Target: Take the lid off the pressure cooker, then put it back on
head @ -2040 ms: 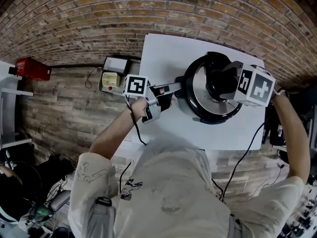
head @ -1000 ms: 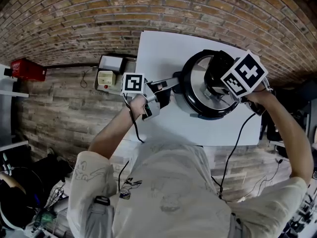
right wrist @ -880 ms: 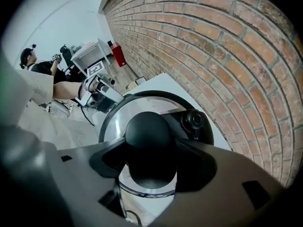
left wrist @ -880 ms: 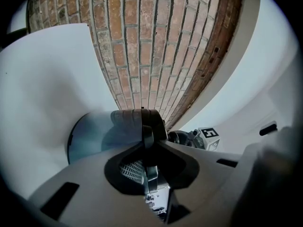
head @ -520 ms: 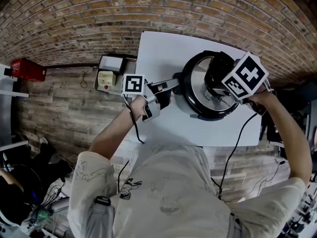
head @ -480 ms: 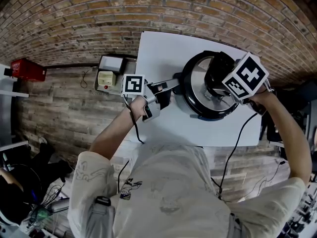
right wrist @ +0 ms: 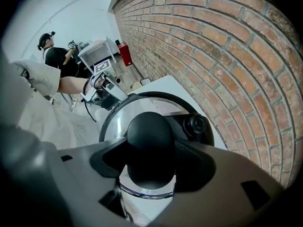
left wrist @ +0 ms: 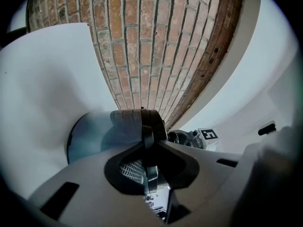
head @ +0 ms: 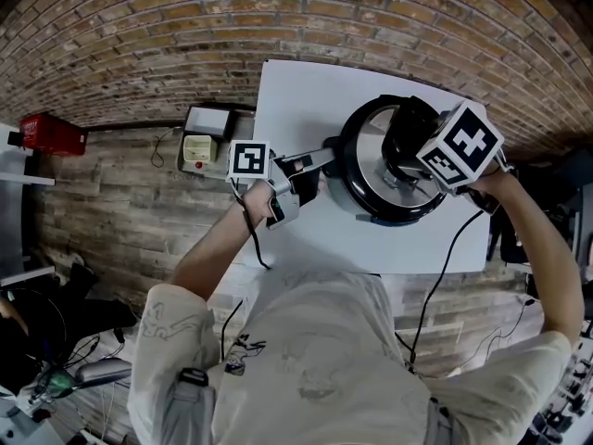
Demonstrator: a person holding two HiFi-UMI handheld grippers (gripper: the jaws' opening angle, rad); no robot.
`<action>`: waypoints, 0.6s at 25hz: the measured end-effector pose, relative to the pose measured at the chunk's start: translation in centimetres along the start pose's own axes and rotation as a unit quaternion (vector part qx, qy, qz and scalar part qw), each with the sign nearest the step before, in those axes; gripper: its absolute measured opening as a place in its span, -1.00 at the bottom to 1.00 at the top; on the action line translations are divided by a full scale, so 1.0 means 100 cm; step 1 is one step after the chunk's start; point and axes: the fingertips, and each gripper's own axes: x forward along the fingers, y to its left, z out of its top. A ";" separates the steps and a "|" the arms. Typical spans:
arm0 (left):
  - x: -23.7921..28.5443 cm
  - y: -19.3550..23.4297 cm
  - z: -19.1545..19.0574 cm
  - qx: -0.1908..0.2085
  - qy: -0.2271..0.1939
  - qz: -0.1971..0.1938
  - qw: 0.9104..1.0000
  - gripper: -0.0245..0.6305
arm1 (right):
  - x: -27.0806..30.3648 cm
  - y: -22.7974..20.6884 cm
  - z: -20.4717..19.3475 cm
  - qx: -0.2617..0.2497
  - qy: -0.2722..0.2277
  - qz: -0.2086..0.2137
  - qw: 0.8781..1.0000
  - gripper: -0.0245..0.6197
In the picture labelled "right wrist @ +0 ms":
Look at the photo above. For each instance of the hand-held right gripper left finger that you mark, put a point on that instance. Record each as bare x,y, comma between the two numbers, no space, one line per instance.
71,178

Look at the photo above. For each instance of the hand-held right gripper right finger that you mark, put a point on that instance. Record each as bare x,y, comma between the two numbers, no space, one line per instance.
213,197

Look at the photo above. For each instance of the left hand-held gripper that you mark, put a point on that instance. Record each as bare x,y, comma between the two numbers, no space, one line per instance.
103,66

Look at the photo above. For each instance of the glass pressure cooker lid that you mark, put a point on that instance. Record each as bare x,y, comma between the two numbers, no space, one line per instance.
149,136

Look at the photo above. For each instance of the person's left forearm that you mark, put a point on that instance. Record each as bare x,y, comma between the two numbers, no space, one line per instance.
72,85

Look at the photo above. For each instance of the cardboard box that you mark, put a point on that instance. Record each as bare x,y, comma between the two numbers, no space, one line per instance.
138,85

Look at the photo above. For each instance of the red metal cabinet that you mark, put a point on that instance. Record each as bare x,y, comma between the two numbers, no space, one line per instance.
125,54

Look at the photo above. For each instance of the white power strip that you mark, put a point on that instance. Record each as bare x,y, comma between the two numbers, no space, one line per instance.
73,103

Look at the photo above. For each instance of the small black box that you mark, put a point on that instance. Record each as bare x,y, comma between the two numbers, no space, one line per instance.
117,42

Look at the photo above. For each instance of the grey metal table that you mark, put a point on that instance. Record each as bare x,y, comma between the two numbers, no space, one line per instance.
94,47

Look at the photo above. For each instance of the person's white shirt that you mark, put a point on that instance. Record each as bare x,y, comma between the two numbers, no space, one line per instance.
40,75

